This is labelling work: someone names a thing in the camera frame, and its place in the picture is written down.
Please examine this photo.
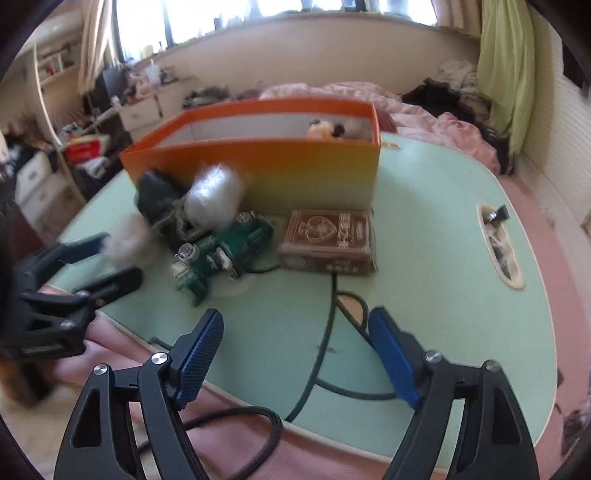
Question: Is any orange cardboard box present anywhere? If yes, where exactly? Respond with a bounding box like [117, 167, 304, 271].
[119, 98, 383, 215]

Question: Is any small plush keychain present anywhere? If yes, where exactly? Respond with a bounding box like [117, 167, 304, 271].
[307, 117, 372, 141]

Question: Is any black braided cable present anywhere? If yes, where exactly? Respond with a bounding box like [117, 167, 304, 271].
[134, 406, 284, 480]

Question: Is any small white fluffy pompom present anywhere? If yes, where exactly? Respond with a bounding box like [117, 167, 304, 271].
[104, 213, 155, 268]

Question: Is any beige curtain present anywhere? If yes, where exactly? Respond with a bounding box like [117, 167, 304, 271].
[434, 0, 483, 38]
[76, 0, 121, 95]

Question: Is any black rubber cable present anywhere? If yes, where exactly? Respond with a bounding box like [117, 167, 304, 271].
[284, 272, 402, 423]

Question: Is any black pouch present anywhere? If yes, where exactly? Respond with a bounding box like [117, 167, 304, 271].
[136, 170, 190, 232]

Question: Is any red packet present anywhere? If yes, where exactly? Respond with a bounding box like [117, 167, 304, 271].
[65, 134, 112, 164]

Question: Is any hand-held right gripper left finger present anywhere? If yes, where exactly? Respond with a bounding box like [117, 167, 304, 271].
[53, 308, 225, 480]

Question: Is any white slatted closet door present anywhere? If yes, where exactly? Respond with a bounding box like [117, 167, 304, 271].
[522, 9, 591, 222]

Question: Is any white clothes pile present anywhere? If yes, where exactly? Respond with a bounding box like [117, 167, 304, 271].
[436, 60, 481, 93]

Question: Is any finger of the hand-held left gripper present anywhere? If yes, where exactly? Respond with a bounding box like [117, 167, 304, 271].
[16, 233, 112, 289]
[21, 267, 144, 340]

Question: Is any large white fluffy pompom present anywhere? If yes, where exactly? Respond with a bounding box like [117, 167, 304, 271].
[185, 159, 247, 229]

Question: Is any dark clutter pile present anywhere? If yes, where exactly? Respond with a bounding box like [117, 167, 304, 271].
[182, 85, 232, 109]

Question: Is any white drawer unit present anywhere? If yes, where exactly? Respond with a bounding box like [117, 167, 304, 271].
[14, 152, 61, 222]

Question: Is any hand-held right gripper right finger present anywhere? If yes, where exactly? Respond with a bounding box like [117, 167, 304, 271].
[368, 305, 541, 480]

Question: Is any window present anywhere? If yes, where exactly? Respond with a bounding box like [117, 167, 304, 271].
[115, 0, 439, 61]

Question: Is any white drawer cabinet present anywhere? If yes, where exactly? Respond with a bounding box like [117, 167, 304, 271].
[119, 90, 185, 132]

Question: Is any green toy car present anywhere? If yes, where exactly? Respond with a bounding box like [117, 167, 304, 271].
[172, 210, 275, 308]

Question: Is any black hanging garment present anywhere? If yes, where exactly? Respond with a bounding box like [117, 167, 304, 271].
[561, 41, 591, 97]

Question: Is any black clothes pile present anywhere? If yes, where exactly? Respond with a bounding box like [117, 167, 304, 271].
[402, 78, 513, 171]

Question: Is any white wall shelf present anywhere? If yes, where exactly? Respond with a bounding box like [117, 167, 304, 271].
[32, 41, 81, 86]

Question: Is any brown card box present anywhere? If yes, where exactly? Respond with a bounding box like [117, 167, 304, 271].
[276, 209, 379, 277]

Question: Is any black monitor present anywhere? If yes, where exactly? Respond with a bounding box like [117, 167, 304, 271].
[95, 67, 127, 100]

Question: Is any pink ruffled blanket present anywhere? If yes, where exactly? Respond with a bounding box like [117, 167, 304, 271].
[259, 83, 502, 174]

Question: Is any green curtain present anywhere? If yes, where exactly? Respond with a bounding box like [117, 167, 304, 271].
[475, 0, 536, 155]

